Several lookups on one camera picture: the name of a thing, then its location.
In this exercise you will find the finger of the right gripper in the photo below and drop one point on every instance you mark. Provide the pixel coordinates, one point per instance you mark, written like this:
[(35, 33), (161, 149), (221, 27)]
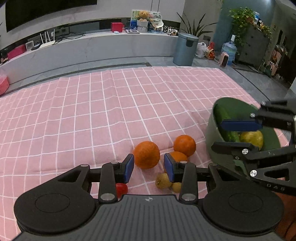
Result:
[(278, 114), (273, 169)]

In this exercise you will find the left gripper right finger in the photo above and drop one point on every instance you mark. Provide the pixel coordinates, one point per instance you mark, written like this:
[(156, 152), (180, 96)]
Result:
[(228, 201)]

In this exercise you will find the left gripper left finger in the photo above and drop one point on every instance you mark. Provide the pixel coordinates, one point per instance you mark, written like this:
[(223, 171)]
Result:
[(70, 200)]

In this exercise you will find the yellow-green pear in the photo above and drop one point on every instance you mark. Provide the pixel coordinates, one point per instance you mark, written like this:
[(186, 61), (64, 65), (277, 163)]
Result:
[(255, 138)]

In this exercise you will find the red cherry tomato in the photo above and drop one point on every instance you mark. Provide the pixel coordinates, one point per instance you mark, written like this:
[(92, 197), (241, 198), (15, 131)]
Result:
[(121, 189)]

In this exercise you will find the green cucumber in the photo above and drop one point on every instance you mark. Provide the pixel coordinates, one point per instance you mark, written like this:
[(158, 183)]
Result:
[(221, 116)]

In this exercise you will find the brown longan fruit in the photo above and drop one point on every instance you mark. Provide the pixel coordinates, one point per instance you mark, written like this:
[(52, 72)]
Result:
[(162, 181), (176, 187)]

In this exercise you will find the orange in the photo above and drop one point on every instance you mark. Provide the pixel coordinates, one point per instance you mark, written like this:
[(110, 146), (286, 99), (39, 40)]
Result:
[(146, 155), (185, 144), (178, 156)]

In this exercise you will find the grey drawer cabinet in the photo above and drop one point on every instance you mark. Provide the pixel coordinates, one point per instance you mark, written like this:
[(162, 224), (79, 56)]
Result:
[(254, 47)]

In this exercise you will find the pink small heater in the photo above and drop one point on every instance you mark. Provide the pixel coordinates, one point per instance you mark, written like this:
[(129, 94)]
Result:
[(223, 59)]

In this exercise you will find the blue water jug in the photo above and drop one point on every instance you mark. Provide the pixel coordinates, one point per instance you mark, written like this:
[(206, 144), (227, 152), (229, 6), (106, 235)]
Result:
[(231, 49)]

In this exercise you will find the pink checkered tablecloth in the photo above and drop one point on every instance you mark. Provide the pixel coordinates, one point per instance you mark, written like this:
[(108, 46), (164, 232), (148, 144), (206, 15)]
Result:
[(95, 118)]

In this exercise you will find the white plastic bag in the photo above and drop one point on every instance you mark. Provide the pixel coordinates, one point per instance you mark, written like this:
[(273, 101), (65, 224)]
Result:
[(201, 50)]

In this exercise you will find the hanging ivy plant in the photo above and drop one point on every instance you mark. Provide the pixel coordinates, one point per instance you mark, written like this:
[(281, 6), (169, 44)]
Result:
[(242, 18)]

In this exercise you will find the blue-grey trash bin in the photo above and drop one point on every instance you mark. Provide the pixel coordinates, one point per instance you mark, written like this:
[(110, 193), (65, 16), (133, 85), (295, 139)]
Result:
[(185, 49)]

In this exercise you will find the potted long-leaf plant right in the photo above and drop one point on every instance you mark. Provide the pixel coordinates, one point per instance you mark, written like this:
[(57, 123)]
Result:
[(194, 29)]

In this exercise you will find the pink storage box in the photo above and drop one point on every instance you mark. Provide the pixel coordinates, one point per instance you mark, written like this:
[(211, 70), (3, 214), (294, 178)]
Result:
[(4, 84)]

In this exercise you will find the grey tv console bench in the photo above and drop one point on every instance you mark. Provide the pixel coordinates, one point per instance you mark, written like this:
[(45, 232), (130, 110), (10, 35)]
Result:
[(91, 47)]

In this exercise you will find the magenta box on console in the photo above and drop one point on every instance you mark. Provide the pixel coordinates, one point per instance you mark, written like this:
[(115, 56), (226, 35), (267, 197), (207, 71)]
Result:
[(16, 51)]

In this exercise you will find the white wifi router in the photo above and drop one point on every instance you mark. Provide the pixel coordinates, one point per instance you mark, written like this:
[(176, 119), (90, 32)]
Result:
[(47, 39)]

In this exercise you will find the teddy bear toy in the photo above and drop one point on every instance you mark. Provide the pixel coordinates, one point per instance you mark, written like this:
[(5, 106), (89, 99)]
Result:
[(143, 16)]

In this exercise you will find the red box on console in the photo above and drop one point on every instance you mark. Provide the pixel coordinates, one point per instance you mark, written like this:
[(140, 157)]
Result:
[(117, 27)]

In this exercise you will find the black wall television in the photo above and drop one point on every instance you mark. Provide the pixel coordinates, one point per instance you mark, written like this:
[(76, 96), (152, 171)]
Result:
[(19, 12)]

